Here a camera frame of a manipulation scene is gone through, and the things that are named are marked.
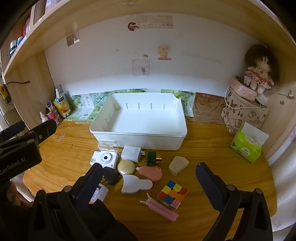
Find clear tape patch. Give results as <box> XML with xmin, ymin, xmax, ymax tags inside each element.
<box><xmin>66</xmin><ymin>31</ymin><xmax>80</xmax><ymax>47</ymax></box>

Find pink hair clip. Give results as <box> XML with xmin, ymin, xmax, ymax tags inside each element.
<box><xmin>140</xmin><ymin>193</ymin><xmax>179</xmax><ymax>222</ymax></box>

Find white charger adapter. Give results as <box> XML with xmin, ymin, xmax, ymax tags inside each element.
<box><xmin>121</xmin><ymin>145</ymin><xmax>146</xmax><ymax>163</ymax></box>

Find wooden desk hutch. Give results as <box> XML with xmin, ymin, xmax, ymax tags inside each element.
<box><xmin>0</xmin><ymin>0</ymin><xmax>296</xmax><ymax>163</ymax></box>

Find beige sponge block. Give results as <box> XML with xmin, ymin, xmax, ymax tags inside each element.
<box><xmin>168</xmin><ymin>156</ymin><xmax>189</xmax><ymax>176</ymax></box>

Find gold round compact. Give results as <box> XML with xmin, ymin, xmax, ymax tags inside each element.
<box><xmin>117</xmin><ymin>160</ymin><xmax>136</xmax><ymax>175</ymax></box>

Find white plastic storage bin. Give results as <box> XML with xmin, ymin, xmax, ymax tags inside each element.
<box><xmin>90</xmin><ymin>93</ymin><xmax>188</xmax><ymax>151</ymax></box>

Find white toy camera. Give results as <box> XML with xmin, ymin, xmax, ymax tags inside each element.
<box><xmin>90</xmin><ymin>150</ymin><xmax>119</xmax><ymax>169</ymax></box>

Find red books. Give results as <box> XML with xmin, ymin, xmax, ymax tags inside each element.
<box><xmin>22</xmin><ymin>17</ymin><xmax>31</xmax><ymax>36</ymax></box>

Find green small charger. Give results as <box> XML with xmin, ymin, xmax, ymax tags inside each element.
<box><xmin>146</xmin><ymin>151</ymin><xmax>162</xmax><ymax>166</ymax></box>

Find colourful puzzle cube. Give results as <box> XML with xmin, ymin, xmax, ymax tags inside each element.
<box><xmin>157</xmin><ymin>180</ymin><xmax>188</xmax><ymax>209</ymax></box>

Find white bottle-shaped plastic piece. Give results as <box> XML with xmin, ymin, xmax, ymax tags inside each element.
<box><xmin>121</xmin><ymin>174</ymin><xmax>153</xmax><ymax>194</ymax></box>

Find green tissue pack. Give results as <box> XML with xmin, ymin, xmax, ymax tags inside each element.
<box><xmin>230</xmin><ymin>122</ymin><xmax>269</xmax><ymax>163</ymax></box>

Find green grape-print paper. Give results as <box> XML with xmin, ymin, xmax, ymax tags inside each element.
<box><xmin>63</xmin><ymin>89</ymin><xmax>196</xmax><ymax>121</ymax></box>

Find pink power strip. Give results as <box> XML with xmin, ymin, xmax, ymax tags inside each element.
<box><xmin>230</xmin><ymin>76</ymin><xmax>257</xmax><ymax>101</ymax></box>

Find white pens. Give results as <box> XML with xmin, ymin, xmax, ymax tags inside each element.
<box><xmin>54</xmin><ymin>85</ymin><xmax>66</xmax><ymax>99</ymax></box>

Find white paper packet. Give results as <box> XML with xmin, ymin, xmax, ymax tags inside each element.
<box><xmin>89</xmin><ymin>183</ymin><xmax>109</xmax><ymax>203</ymax></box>

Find paper note strip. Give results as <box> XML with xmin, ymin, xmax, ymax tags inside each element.
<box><xmin>126</xmin><ymin>14</ymin><xmax>174</xmax><ymax>28</ymax></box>

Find red patterned can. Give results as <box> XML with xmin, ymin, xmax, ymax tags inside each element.
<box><xmin>45</xmin><ymin>109</ymin><xmax>62</xmax><ymax>124</ymax></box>

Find letter-print canvas bag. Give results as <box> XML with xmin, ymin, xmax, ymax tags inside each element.
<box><xmin>221</xmin><ymin>89</ymin><xmax>270</xmax><ymax>135</ymax></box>

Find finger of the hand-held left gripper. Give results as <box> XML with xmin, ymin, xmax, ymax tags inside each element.
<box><xmin>0</xmin><ymin>121</ymin><xmax>26</xmax><ymax>142</ymax></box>
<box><xmin>31</xmin><ymin>119</ymin><xmax>57</xmax><ymax>144</ymax></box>

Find yellow pony wall sticker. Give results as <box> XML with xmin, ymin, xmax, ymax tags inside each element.
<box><xmin>158</xmin><ymin>45</ymin><xmax>172</xmax><ymax>61</ymax></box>

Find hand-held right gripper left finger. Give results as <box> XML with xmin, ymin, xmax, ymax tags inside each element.
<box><xmin>28</xmin><ymin>163</ymin><xmax>109</xmax><ymax>241</ymax></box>

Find brown-haired rag doll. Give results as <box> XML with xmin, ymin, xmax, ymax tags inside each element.
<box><xmin>244</xmin><ymin>44</ymin><xmax>279</xmax><ymax>93</ymax></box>

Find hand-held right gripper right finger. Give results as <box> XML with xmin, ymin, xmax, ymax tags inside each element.
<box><xmin>195</xmin><ymin>162</ymin><xmax>273</xmax><ymax>241</ymax></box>

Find black plug adapter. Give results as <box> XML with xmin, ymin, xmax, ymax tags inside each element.
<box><xmin>102</xmin><ymin>167</ymin><xmax>119</xmax><ymax>186</ymax></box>

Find brown cartoon cardboard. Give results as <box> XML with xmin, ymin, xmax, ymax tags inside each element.
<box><xmin>187</xmin><ymin>93</ymin><xmax>228</xmax><ymax>126</ymax></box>

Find pink-bordered drawing sticker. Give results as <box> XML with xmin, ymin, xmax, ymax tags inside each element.
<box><xmin>132</xmin><ymin>60</ymin><xmax>151</xmax><ymax>76</ymax></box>

